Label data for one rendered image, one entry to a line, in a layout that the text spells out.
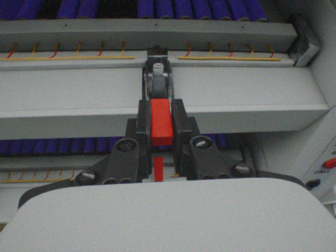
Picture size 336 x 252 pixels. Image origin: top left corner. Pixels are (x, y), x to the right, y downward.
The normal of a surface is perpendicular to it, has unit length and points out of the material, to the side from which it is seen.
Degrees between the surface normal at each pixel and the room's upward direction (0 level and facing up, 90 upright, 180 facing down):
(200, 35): 110
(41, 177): 20
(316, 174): 90
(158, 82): 0
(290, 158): 90
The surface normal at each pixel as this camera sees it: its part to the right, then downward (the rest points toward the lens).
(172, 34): 0.04, 0.89
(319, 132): 0.07, 0.67
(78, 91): 0.04, -0.46
